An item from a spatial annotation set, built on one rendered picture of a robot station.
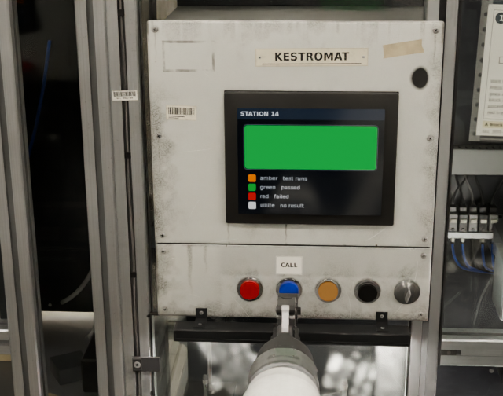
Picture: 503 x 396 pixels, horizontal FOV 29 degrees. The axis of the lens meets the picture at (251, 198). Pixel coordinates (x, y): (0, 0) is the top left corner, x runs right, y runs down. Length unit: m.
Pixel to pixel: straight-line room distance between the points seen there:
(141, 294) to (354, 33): 0.52
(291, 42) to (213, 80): 0.12
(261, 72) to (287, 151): 0.12
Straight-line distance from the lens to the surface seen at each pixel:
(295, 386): 1.15
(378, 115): 1.41
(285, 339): 1.28
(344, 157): 1.43
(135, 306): 1.58
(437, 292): 1.55
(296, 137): 1.42
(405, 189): 1.47
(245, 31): 1.41
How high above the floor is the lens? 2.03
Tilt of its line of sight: 18 degrees down
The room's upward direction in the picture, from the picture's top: straight up
